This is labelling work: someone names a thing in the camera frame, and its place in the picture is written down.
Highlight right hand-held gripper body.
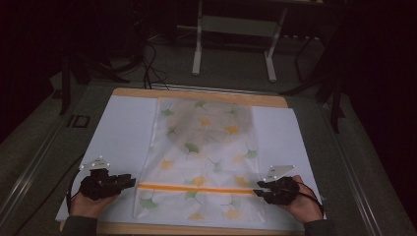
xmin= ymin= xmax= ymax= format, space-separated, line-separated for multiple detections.
xmin=253 ymin=164 xmax=301 ymax=207

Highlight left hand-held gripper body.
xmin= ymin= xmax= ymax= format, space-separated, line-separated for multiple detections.
xmin=78 ymin=155 xmax=138 ymax=202

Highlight leaf print mesh laundry bag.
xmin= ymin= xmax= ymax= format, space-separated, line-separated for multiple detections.
xmin=132 ymin=96 xmax=268 ymax=224

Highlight person's left hand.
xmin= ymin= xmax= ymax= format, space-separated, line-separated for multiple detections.
xmin=69 ymin=191 xmax=120 ymax=219

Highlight person's right hand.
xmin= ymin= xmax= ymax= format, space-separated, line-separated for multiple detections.
xmin=277 ymin=174 xmax=325 ymax=224

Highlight white mat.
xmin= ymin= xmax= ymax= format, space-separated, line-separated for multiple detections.
xmin=55 ymin=94 xmax=328 ymax=232

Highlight black metal stand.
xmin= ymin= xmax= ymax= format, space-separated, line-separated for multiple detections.
xmin=278 ymin=29 xmax=350 ymax=135
xmin=58 ymin=29 xmax=132 ymax=116

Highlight white metal stand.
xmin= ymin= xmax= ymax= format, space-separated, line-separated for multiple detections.
xmin=191 ymin=0 xmax=290 ymax=84

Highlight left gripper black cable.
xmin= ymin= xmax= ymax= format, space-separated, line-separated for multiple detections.
xmin=65 ymin=168 xmax=85 ymax=215

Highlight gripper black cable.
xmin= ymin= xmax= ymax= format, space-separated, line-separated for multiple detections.
xmin=65 ymin=168 xmax=85 ymax=215
xmin=295 ymin=181 xmax=327 ymax=218

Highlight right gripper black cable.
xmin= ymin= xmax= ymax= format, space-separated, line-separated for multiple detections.
xmin=295 ymin=181 xmax=327 ymax=218

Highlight silver floor rail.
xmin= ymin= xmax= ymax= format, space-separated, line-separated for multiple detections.
xmin=322 ymin=103 xmax=383 ymax=236
xmin=0 ymin=123 xmax=68 ymax=219
xmin=149 ymin=83 xmax=280 ymax=96

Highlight black floor bracket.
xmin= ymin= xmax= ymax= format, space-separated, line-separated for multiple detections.
xmin=66 ymin=114 xmax=91 ymax=129

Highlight black floor cables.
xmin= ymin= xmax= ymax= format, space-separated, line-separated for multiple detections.
xmin=140 ymin=41 xmax=171 ymax=91

